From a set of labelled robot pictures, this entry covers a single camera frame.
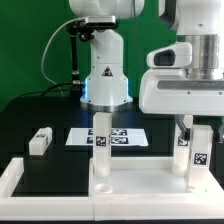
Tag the grey camera on stand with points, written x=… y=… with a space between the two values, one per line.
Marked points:
x=101 y=22

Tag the white U-shaped fence frame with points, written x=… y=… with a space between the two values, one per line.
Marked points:
x=96 y=208

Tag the marker tag base plate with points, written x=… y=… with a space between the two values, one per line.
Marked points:
x=119 y=137

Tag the white desk top panel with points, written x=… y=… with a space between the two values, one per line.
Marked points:
x=149 y=178

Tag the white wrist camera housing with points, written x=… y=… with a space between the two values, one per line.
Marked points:
x=177 y=55

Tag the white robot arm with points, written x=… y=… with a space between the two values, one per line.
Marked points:
x=199 y=22

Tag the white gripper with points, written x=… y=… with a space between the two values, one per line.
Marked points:
x=168 y=91

